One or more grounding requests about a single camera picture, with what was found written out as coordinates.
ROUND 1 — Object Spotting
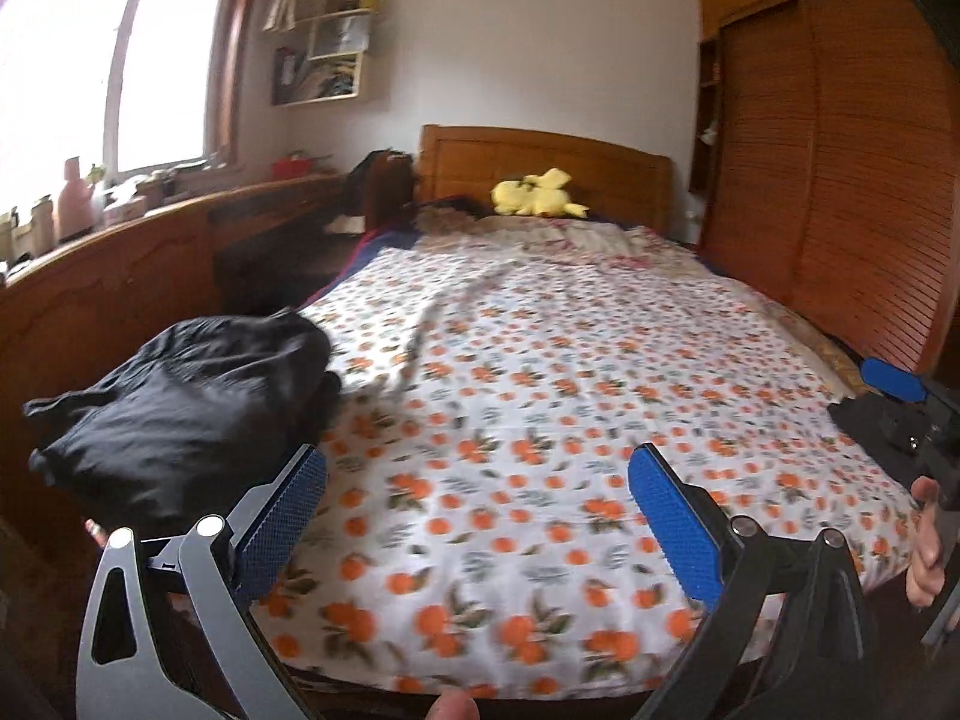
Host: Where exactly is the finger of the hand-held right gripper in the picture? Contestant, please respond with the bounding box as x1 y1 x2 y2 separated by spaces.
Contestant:
861 358 935 404
877 405 938 460

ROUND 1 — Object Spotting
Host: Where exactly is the black zip jacket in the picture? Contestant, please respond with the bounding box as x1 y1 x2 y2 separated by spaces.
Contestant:
22 309 342 533

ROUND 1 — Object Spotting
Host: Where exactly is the wooden slatted wardrobe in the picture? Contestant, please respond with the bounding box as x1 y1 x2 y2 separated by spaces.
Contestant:
690 0 960 376

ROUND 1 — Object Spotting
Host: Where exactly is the floral quilt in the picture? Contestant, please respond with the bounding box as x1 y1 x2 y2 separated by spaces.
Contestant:
416 210 856 398

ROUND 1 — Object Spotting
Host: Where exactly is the pink bottle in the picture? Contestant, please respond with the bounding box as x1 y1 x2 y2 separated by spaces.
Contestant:
58 157 95 241

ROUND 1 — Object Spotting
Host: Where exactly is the white bottle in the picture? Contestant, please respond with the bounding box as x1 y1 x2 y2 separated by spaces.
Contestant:
30 196 57 256

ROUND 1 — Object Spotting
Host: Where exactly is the wooden chair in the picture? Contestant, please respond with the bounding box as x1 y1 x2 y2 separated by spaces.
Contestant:
341 150 417 235

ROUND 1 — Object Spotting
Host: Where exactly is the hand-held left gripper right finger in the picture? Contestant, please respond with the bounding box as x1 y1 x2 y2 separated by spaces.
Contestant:
628 442 878 720

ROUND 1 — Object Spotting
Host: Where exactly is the bed with floral sheet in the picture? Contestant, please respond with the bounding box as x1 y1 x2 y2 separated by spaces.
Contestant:
247 244 923 698

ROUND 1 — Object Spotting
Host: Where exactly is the wooden framed window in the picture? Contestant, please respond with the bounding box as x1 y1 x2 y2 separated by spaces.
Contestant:
0 0 256 203

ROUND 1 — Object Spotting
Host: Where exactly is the black garment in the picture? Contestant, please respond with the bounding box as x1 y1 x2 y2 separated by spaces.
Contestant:
829 390 938 481

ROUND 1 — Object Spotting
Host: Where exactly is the white wall shelf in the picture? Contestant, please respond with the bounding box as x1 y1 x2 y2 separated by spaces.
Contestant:
270 0 385 107

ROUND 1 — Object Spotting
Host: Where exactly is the yellow plush toy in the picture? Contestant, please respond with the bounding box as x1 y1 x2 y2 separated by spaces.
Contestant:
491 167 587 218

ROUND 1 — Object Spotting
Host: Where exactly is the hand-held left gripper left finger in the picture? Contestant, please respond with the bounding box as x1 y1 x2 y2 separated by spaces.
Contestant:
75 444 329 720

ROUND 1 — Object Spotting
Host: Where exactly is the long wooden desk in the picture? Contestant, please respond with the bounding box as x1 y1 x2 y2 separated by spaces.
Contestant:
0 172 346 466

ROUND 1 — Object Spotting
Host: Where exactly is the dark blue blanket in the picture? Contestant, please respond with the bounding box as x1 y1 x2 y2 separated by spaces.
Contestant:
300 229 421 308

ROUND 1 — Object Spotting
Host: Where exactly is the person's right hand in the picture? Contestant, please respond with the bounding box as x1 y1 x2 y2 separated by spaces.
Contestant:
905 476 949 608

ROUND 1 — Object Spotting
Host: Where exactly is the white paper bag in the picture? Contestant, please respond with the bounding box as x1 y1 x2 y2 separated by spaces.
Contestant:
311 15 372 59

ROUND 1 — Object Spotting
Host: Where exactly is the wooden headboard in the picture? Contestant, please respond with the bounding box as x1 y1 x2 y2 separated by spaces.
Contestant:
418 124 674 230

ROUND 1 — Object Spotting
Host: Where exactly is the black backpack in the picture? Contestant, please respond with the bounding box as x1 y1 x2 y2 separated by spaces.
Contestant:
345 151 413 226

